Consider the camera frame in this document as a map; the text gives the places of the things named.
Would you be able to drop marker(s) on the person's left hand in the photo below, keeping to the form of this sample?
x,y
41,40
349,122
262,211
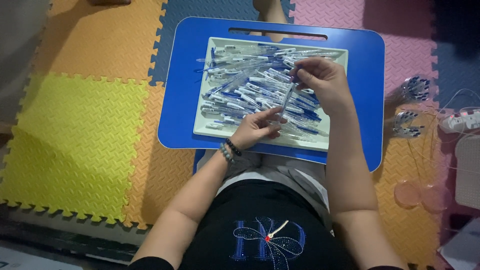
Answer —
x,y
253,129

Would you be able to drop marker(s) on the person's right hand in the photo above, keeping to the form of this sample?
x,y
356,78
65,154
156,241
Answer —
x,y
326,84

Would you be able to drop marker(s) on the clear pen with blue cap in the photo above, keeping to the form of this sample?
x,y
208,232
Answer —
x,y
287,99

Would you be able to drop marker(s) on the pile of clear blue pens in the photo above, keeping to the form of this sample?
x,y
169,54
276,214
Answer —
x,y
247,90

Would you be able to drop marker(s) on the grey shorts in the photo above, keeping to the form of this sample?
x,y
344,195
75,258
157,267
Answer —
x,y
285,168

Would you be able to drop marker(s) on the white rectangular tray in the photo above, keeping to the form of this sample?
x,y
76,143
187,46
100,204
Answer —
x,y
202,125

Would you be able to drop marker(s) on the blue lap desk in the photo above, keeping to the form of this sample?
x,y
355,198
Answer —
x,y
180,93

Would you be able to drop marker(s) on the pink foam mat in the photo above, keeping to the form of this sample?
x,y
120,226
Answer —
x,y
405,48

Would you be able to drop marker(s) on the person's foot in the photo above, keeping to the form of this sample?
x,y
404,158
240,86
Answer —
x,y
270,17

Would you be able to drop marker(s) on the clear jar of pens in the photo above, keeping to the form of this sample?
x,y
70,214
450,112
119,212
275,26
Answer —
x,y
407,124
414,89

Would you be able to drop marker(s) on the black embroidered shirt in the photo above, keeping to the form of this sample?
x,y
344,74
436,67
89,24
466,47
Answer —
x,y
240,225

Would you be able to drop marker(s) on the orange foam mat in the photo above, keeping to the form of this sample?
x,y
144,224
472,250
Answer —
x,y
101,37
165,176
405,232

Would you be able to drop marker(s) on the dark blue foam mat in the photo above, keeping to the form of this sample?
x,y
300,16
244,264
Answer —
x,y
457,56

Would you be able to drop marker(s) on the clear round lid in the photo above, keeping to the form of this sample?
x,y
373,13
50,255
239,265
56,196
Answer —
x,y
407,194
437,199

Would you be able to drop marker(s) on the white power strip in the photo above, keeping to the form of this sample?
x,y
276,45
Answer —
x,y
460,120

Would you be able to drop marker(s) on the white perforated board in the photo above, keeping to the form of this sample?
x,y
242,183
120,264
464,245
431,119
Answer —
x,y
468,172

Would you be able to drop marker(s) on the yellow foam mat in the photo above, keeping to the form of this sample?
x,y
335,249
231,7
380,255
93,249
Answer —
x,y
75,146

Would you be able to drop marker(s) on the white paper sheet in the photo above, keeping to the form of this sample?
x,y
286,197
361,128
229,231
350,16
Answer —
x,y
463,247

